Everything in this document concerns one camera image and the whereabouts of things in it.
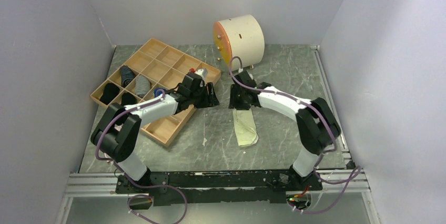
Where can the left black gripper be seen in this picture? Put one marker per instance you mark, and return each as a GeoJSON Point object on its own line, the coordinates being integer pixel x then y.
{"type": "Point", "coordinates": [210, 100]}

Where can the cream cylindrical drawer cabinet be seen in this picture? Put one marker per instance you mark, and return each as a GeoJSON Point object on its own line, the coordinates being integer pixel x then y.
{"type": "Point", "coordinates": [240, 41]}

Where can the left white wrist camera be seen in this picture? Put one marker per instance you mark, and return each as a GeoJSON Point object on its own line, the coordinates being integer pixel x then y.
{"type": "Point", "coordinates": [202, 72]}

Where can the black rolled sock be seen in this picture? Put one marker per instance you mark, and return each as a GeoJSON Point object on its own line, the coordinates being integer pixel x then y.
{"type": "Point", "coordinates": [128, 99]}
{"type": "Point", "coordinates": [110, 91]}

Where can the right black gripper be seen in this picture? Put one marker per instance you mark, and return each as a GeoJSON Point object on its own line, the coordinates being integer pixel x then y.
{"type": "Point", "coordinates": [233, 101]}

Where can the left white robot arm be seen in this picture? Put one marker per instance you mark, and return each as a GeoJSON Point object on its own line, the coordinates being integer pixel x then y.
{"type": "Point", "coordinates": [116, 133]}

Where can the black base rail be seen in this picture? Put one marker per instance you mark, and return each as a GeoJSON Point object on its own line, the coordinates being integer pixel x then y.
{"type": "Point", "coordinates": [176, 187]}

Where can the dark striped rolled sock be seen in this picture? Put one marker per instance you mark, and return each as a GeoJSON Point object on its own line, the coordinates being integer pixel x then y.
{"type": "Point", "coordinates": [127, 75]}

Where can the blue underwear white trim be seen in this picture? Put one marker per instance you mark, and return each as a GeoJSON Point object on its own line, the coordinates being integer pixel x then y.
{"type": "Point", "coordinates": [159, 91]}

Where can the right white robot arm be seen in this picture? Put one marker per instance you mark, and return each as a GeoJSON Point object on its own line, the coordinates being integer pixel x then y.
{"type": "Point", "coordinates": [318, 129]}

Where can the grey rolled sock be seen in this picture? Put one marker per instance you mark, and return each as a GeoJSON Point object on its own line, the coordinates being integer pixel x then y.
{"type": "Point", "coordinates": [142, 86]}

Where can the wooden compartment tray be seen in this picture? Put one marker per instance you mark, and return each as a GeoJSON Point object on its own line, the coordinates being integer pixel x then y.
{"type": "Point", "coordinates": [164, 66]}

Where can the cream cloth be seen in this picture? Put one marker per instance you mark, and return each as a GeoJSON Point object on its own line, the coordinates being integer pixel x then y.
{"type": "Point", "coordinates": [245, 127]}

